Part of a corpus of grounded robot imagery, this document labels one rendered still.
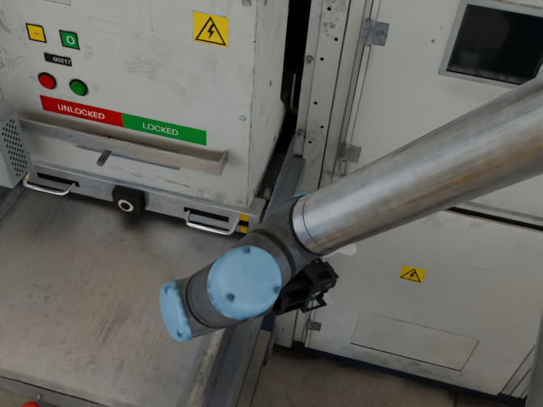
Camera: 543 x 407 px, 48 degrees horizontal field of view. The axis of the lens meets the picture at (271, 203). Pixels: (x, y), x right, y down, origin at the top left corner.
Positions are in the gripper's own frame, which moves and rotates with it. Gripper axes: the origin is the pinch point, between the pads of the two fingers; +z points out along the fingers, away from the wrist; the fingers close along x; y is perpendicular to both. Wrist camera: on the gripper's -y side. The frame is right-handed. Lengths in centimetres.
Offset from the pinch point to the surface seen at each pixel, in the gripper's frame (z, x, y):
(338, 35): 9.5, 28.4, -29.3
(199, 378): -29.4, -16.7, 4.4
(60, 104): -38, 8, -44
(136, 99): -28.7, 15.0, -33.0
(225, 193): -13.1, -0.6, -22.1
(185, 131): -21.6, 11.6, -26.9
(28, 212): -43, -18, -46
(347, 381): 48, -84, -15
